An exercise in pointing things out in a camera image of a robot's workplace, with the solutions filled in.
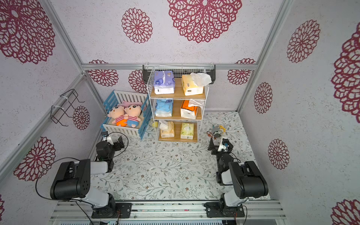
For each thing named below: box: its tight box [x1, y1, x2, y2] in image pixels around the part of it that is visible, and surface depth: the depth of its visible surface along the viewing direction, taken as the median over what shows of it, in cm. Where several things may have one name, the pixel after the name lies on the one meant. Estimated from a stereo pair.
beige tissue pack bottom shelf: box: [158, 120, 175, 139], surface depth 104 cm
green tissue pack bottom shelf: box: [180, 122, 195, 140], surface depth 102 cm
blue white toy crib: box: [99, 90, 153, 140], surface depth 105 cm
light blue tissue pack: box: [154, 98, 174, 118], surface depth 85 cm
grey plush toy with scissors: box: [206, 124, 227, 140], surface depth 102 cm
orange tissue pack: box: [180, 99, 199, 120], surface depth 81 cm
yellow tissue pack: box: [180, 72, 212, 96], surface depth 72 cm
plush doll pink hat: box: [117, 101, 143, 128], surface depth 102 cm
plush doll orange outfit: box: [107, 105, 128, 128], surface depth 105 cm
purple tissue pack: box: [153, 70, 176, 95], surface depth 72 cm
